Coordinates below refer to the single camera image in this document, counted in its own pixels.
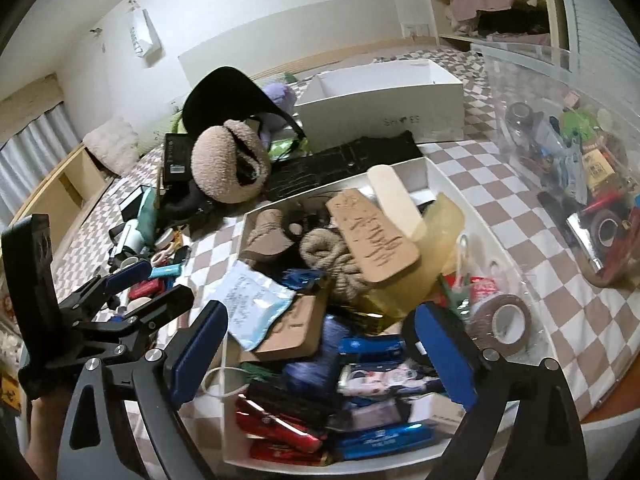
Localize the grey curtain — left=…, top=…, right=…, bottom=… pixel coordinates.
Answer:
left=0, top=101, right=82, bottom=228

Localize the flat silver tin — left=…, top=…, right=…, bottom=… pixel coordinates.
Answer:
left=565, top=212, right=608, bottom=273

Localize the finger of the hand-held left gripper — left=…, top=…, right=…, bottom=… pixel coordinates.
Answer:
left=57, top=260, right=153, bottom=315
left=116, top=284, right=197, bottom=335

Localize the black cap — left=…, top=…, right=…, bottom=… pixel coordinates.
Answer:
left=182, top=66, right=307, bottom=147

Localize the teal face mask pack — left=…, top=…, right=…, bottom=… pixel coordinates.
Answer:
left=137, top=187, right=162, bottom=247

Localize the small black box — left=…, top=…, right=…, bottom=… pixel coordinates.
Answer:
left=118, top=187, right=146, bottom=217

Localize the green clothes peg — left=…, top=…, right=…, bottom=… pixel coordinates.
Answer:
left=439, top=274, right=477, bottom=312
left=239, top=360, right=275, bottom=387

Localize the bundle of jute rope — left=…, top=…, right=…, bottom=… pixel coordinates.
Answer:
left=299, top=227, right=375, bottom=305

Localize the brown wooden tag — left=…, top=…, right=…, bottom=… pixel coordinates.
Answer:
left=325, top=187, right=422, bottom=287

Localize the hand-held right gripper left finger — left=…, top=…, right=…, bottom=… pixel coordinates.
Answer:
left=57, top=300, right=229, bottom=480

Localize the blue foil packet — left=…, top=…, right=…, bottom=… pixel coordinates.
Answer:
left=330, top=422, right=452, bottom=462

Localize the brown bandage roll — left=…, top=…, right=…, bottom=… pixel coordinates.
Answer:
left=470, top=292, right=534, bottom=354

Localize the dark blue can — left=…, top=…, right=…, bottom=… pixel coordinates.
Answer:
left=280, top=316, right=347, bottom=402

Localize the white shoe box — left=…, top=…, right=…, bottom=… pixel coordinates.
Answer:
left=295, top=58, right=465, bottom=155

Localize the brown labelled box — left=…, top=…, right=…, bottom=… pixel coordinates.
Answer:
left=582, top=147, right=618, bottom=191

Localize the person's left forearm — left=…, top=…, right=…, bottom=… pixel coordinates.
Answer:
left=24, top=395, right=68, bottom=480

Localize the clear plastic storage bin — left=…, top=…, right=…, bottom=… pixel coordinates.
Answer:
left=470, top=41, right=640, bottom=292

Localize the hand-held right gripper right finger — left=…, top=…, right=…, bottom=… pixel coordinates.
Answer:
left=402, top=302, right=588, bottom=480

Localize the white fluffy pillow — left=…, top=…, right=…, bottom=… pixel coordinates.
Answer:
left=82, top=116, right=142, bottom=177

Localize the yellow translucent plastic bag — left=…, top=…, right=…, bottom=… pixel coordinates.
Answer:
left=360, top=195, right=469, bottom=322

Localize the purple plush toy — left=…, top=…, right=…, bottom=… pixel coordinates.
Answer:
left=260, top=82, right=299, bottom=133

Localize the slim black lighter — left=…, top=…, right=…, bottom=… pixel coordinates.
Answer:
left=245, top=380, right=331, bottom=426

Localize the kraft paper box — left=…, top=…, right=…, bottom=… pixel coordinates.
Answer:
left=255, top=292, right=329, bottom=364

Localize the black strap pouch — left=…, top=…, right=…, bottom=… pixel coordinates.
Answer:
left=164, top=182, right=223, bottom=228

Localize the white paper bag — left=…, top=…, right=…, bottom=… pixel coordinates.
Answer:
left=127, top=2, right=162, bottom=59

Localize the black box with label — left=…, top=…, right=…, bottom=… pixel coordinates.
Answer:
left=164, top=132, right=199, bottom=187

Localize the white louvred wardrobe door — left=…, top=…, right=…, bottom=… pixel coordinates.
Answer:
left=552, top=0, right=640, bottom=68

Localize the white printed packet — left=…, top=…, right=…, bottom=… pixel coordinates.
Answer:
left=220, top=260, right=296, bottom=352

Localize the white plastic container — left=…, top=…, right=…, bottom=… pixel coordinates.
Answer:
left=222, top=156, right=565, bottom=477

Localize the beige curtain valance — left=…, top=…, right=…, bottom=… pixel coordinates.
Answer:
left=0, top=74, right=63, bottom=137

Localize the blue plastic clip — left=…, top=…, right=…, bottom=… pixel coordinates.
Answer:
left=282, top=269, right=326, bottom=291

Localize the red lighter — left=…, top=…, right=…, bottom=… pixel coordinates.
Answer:
left=235, top=400, right=323, bottom=453
left=249, top=439, right=332, bottom=467
left=129, top=280, right=166, bottom=298

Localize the black tape roll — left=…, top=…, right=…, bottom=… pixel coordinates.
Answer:
left=590, top=208, right=623, bottom=246

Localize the white cylindrical device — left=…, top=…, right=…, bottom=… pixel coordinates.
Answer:
left=110, top=219, right=144, bottom=257

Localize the wooden bedside shelf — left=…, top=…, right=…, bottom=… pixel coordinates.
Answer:
left=0, top=142, right=121, bottom=258

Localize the small white box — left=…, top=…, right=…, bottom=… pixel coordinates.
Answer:
left=406, top=392, right=469, bottom=435

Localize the printed toothpaste tube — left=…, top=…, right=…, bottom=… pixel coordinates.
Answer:
left=337, top=362, right=442, bottom=397

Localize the beige fuzzy slipper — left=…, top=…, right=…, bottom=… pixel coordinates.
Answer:
left=192, top=120, right=272, bottom=205

